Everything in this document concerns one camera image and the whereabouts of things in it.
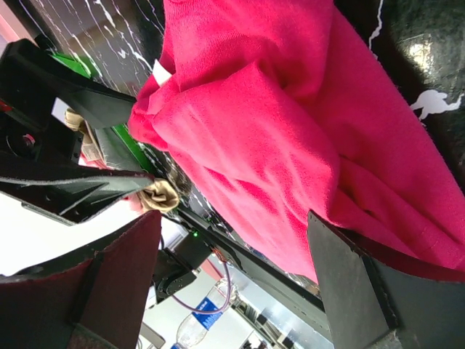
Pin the red t shirt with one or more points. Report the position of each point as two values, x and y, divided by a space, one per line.
275 109

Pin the green folder with label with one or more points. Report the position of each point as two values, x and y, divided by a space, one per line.
118 137

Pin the clear plastic water bottle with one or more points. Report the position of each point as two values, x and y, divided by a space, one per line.
198 323

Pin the folded beige t shirt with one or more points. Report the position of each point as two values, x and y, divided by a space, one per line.
160 195

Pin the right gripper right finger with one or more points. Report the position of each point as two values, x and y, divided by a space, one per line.
376 297

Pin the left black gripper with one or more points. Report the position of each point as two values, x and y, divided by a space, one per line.
31 80

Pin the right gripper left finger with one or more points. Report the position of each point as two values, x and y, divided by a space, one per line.
91 297

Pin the black marble pattern mat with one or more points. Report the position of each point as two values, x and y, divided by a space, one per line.
419 44

